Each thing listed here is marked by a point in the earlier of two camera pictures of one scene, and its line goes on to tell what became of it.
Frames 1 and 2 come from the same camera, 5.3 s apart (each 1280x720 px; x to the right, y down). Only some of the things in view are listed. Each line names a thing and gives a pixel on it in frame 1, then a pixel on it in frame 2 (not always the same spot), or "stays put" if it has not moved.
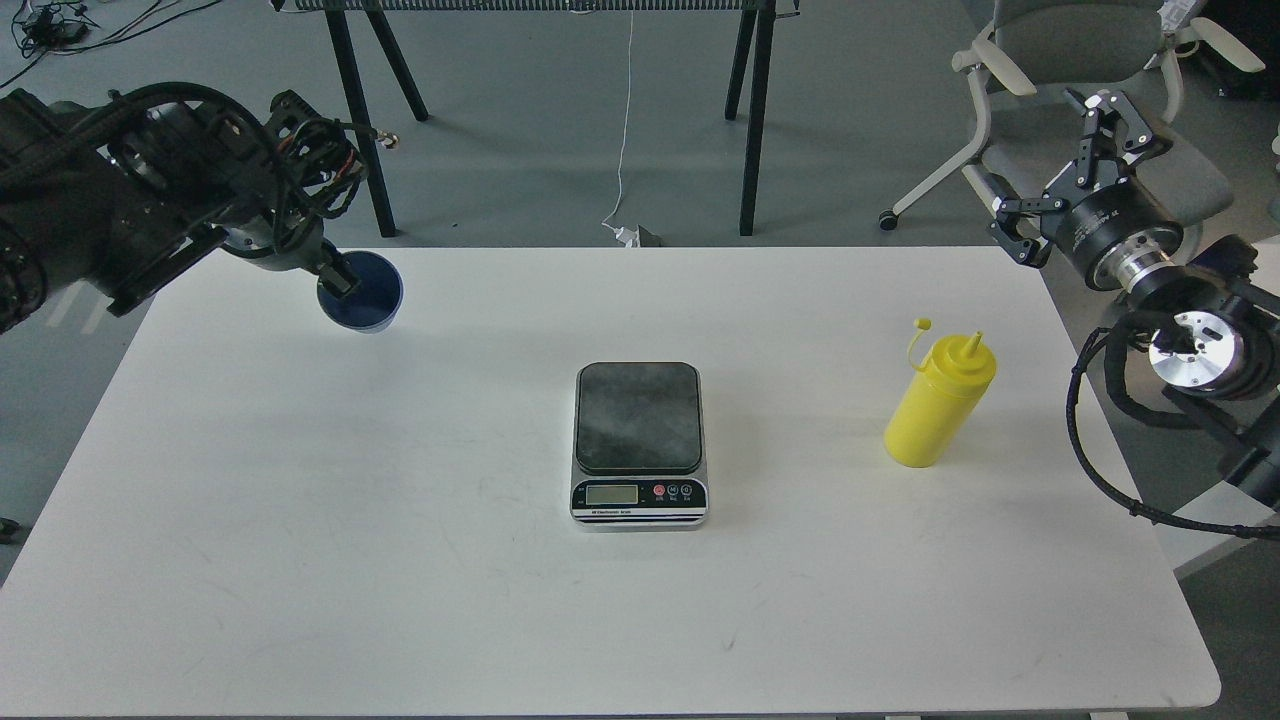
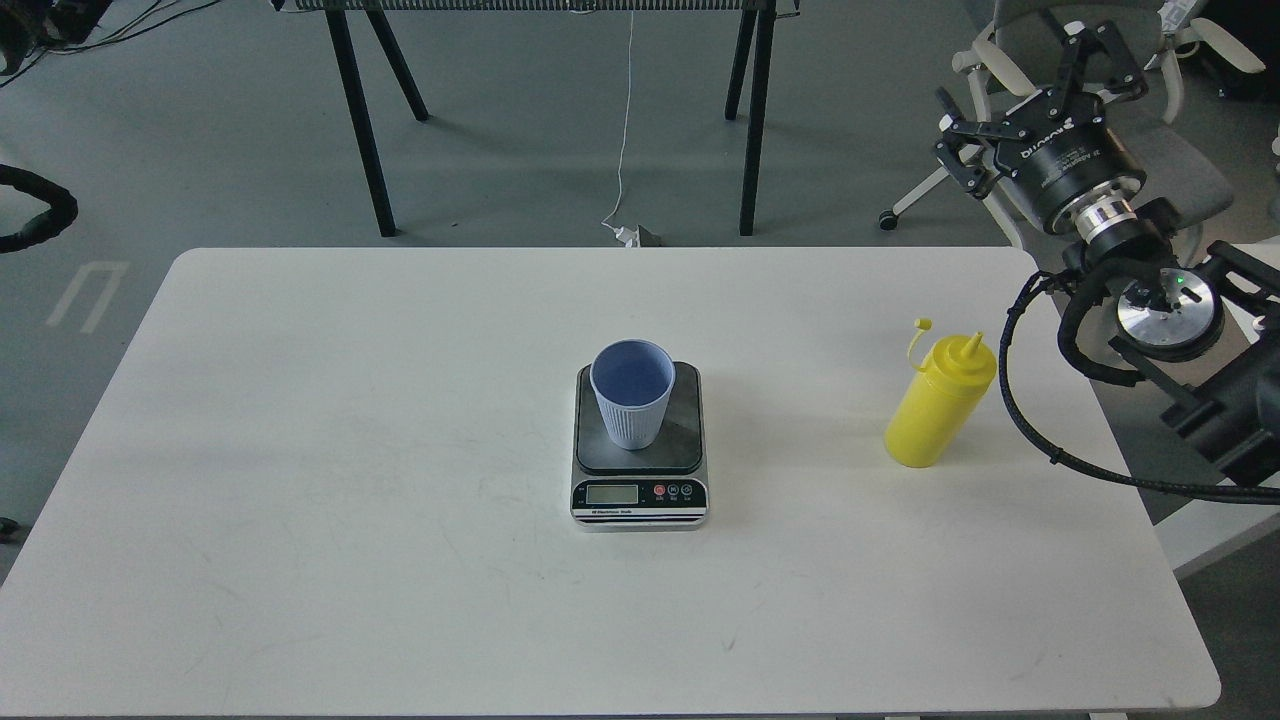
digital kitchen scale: x=639 y=453 stays put
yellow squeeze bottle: x=937 y=406 stays put
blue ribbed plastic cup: x=374 y=305 → x=633 y=378
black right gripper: x=1117 y=236 → x=1061 y=149
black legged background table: x=747 y=96 stays put
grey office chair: x=1040 y=49 stays put
